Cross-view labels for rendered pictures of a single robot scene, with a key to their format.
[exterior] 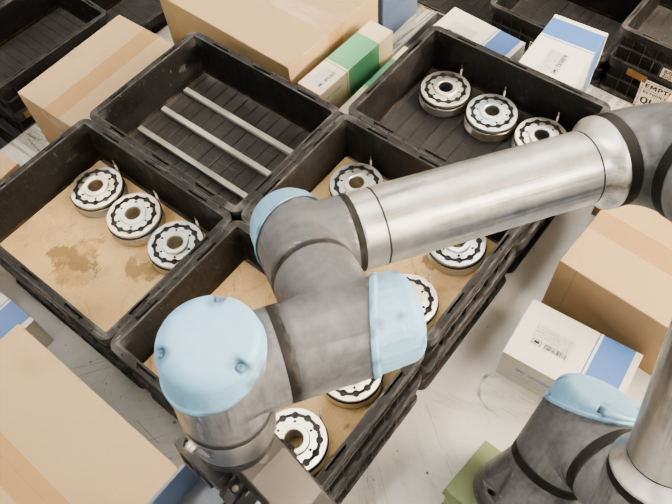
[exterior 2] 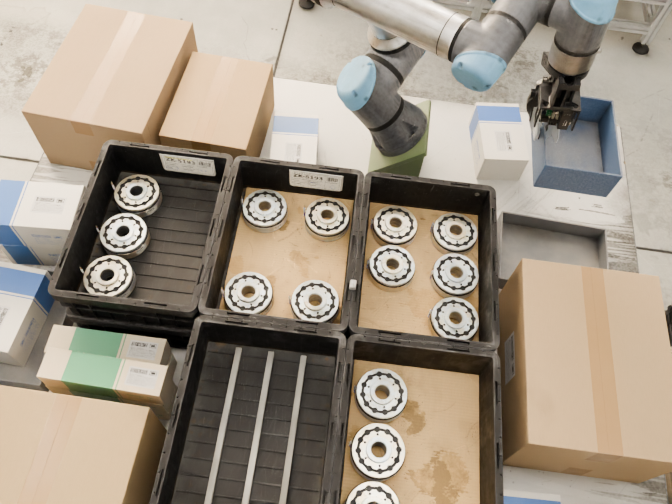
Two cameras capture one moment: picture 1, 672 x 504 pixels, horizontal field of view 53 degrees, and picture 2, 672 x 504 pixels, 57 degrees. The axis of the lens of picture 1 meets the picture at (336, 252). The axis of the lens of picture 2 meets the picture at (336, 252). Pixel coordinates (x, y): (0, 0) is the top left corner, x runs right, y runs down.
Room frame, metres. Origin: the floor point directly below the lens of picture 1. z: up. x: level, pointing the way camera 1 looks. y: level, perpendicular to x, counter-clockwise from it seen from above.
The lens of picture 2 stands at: (1.03, 0.48, 2.05)
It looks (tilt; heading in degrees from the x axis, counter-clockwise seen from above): 60 degrees down; 228
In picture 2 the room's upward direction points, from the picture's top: 6 degrees clockwise
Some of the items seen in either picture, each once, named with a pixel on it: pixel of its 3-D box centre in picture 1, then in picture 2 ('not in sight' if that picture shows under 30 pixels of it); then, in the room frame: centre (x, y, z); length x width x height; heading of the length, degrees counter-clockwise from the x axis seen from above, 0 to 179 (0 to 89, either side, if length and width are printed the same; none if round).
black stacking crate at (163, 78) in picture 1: (219, 135); (255, 433); (0.93, 0.21, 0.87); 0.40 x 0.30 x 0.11; 47
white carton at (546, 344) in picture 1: (566, 363); (294, 153); (0.43, -0.38, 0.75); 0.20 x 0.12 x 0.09; 51
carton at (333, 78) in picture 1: (346, 67); (106, 376); (1.10, -0.06, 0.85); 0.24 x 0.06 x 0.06; 135
